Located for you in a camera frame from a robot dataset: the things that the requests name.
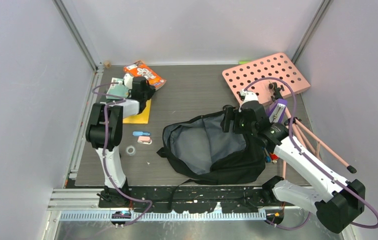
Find teal book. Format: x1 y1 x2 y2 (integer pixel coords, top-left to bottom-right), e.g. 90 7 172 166
106 77 130 100

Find orange book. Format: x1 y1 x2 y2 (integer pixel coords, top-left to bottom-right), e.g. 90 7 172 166
123 60 167 90

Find black backpack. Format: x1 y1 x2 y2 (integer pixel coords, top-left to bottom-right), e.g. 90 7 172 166
156 110 267 210

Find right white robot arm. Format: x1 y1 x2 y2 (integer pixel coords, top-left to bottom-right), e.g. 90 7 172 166
220 101 366 234

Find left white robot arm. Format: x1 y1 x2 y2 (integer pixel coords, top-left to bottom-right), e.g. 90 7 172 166
85 76 156 207

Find purple metronome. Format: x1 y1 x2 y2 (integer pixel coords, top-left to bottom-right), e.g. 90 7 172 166
266 98 288 124

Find yellow book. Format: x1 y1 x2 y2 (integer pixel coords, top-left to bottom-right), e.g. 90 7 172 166
123 100 152 125

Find pink perforated stand board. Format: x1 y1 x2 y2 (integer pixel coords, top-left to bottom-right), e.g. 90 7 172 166
222 52 311 105

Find small wooden cork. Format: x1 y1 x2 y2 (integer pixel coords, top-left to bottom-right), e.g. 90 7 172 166
103 60 111 69

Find blue eraser pen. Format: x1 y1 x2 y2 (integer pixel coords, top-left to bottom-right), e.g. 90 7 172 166
132 131 151 137

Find colourful toy train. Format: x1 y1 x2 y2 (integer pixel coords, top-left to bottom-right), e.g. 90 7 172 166
263 148 279 164

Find pink correction tape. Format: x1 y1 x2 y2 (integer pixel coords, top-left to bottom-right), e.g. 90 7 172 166
137 135 152 145

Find green block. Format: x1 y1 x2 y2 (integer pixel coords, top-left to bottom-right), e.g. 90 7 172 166
238 60 251 65

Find pink tripod legs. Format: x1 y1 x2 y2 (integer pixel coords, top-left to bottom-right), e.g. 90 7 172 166
268 82 358 181

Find clear tape roll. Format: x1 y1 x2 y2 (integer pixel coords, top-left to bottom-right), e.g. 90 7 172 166
125 145 136 156

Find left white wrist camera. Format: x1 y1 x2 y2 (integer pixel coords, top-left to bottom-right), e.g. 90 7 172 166
122 73 134 90

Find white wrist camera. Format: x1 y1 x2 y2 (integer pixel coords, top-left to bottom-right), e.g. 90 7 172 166
122 73 134 90
237 90 259 108

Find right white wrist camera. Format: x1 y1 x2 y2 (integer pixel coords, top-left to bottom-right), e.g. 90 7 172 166
237 90 259 108

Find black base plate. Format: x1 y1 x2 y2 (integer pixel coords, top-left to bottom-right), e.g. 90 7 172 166
97 185 289 214

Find slotted aluminium rail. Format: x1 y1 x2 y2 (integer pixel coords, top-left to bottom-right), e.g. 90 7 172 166
59 209 270 222

